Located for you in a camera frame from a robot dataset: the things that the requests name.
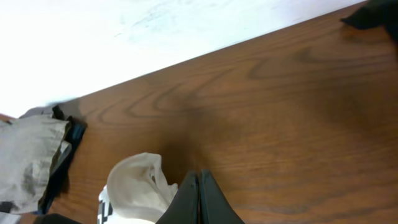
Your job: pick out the khaki folded garment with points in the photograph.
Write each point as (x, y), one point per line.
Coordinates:
(28, 147)

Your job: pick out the white printed t-shirt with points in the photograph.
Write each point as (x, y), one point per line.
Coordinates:
(136, 191)

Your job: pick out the black logo t-shirt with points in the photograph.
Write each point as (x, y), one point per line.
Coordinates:
(374, 22)

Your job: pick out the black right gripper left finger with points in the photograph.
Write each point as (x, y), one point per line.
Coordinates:
(184, 206)

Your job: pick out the dark blue folded garment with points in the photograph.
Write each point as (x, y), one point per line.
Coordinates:
(59, 176)

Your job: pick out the grey folded garment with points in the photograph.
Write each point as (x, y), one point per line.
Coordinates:
(54, 111)

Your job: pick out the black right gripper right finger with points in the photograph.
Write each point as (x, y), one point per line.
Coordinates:
(214, 207)

